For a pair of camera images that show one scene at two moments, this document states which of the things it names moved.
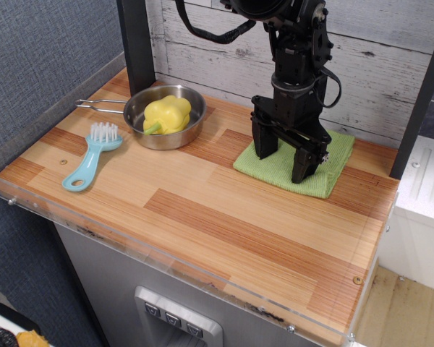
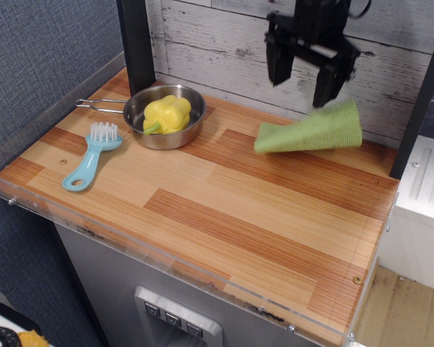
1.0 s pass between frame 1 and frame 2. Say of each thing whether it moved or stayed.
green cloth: moved
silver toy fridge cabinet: stayed
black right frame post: stayed
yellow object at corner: stayed
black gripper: moved
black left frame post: stayed
